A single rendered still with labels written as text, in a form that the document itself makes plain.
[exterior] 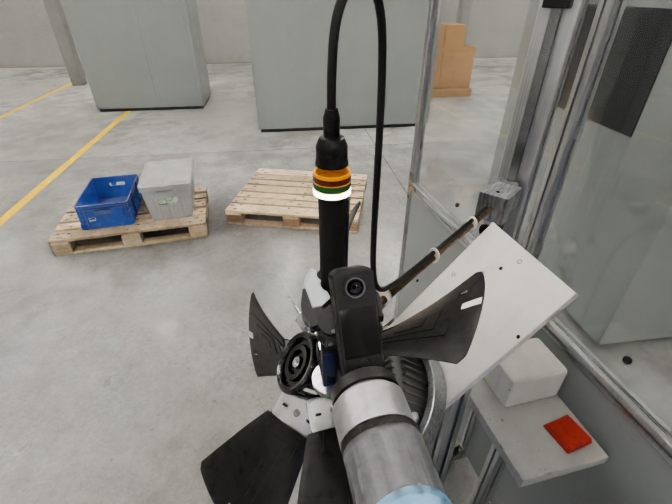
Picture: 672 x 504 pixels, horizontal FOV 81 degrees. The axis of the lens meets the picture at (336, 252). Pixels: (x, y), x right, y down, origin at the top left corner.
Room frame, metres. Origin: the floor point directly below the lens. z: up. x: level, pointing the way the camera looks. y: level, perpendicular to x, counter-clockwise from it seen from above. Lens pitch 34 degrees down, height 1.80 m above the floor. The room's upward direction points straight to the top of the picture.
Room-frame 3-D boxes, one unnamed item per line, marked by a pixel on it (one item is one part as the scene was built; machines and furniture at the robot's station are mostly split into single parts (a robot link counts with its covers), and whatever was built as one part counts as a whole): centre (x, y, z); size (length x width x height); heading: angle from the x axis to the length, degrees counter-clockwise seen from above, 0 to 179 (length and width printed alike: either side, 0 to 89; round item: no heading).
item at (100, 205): (3.11, 1.96, 0.25); 0.60 x 0.41 x 0.22; 15
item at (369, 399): (0.23, -0.04, 1.45); 0.08 x 0.05 x 0.08; 102
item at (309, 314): (0.36, 0.02, 1.47); 0.09 x 0.05 x 0.02; 22
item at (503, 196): (0.89, -0.41, 1.36); 0.10 x 0.07 x 0.09; 139
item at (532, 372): (0.74, -0.51, 0.92); 0.17 x 0.16 x 0.11; 104
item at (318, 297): (0.41, 0.03, 1.45); 0.09 x 0.03 x 0.06; 22
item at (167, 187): (3.24, 1.47, 0.31); 0.60 x 0.42 x 0.33; 15
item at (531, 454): (0.66, -0.50, 0.85); 0.36 x 0.24 x 0.03; 14
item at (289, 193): (3.55, 0.33, 0.07); 1.20 x 1.00 x 0.15; 82
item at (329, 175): (0.42, 0.00, 1.62); 0.04 x 0.04 x 0.03
